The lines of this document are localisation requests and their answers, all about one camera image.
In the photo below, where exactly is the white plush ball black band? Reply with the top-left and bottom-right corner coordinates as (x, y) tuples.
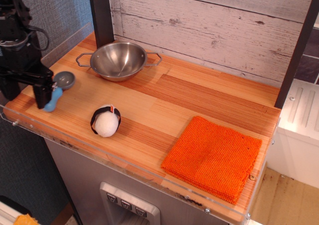
(90, 104), (121, 137)

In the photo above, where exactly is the blue handled grey scoop spoon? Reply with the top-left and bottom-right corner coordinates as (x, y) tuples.
(43, 71), (75, 112)

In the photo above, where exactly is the silver toy fridge dispenser panel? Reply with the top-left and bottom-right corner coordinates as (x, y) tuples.
(100, 182), (161, 225)

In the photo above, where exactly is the clear acrylic table guard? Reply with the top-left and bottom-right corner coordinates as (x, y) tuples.
(3, 33), (278, 225)

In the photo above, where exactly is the yellow object bottom left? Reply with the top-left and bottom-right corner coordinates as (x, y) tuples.
(13, 214), (39, 225)

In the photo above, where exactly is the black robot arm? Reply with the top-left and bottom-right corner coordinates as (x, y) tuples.
(0, 0), (57, 109)

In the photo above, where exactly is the white cabinet at right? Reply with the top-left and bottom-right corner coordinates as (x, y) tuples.
(267, 79), (319, 188)

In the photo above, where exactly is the dark right upright post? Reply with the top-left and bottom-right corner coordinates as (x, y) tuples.
(274, 0), (319, 109)

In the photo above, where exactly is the stainless steel bowl with handles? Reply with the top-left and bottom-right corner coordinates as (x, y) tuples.
(76, 42), (162, 82)

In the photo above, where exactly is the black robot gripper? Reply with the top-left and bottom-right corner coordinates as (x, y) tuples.
(0, 42), (56, 109)

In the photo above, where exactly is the orange knitted cloth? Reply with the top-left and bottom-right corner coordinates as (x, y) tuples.
(161, 116), (262, 205)

